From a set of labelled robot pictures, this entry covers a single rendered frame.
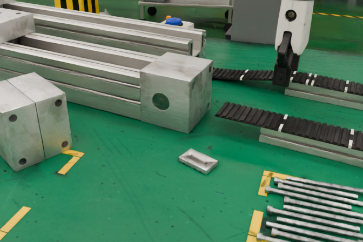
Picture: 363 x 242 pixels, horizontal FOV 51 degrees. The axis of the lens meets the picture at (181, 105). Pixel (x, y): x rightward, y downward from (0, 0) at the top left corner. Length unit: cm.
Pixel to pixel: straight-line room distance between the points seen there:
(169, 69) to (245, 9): 47
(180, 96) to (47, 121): 20
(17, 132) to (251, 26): 70
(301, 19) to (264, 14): 35
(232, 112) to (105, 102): 22
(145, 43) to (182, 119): 28
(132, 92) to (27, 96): 17
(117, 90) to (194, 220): 29
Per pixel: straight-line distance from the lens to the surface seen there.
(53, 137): 59
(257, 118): 62
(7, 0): 118
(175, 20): 98
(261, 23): 106
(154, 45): 84
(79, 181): 55
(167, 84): 61
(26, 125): 56
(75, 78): 72
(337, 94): 78
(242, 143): 62
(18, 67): 81
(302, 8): 71
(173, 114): 63
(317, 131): 61
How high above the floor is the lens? 112
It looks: 28 degrees down
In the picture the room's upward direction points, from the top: 1 degrees clockwise
